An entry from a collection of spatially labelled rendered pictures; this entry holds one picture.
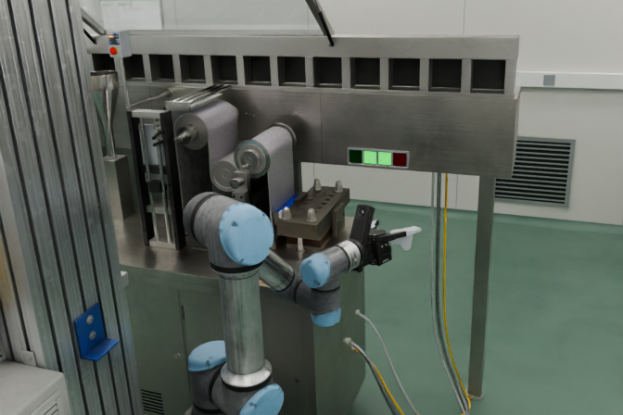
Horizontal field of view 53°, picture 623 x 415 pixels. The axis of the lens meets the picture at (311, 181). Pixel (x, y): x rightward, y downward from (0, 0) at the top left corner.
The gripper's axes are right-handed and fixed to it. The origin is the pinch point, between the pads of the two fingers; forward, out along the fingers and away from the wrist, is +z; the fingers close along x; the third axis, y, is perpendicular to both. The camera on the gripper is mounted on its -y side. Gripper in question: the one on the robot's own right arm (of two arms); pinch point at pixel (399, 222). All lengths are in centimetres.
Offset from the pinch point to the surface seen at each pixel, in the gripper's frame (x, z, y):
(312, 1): -57, 33, -64
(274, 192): -73, 16, 3
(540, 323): -49, 167, 118
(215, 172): -91, 3, -7
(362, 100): -57, 53, -26
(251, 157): -73, 7, -13
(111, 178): -143, -15, -5
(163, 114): -91, -14, -33
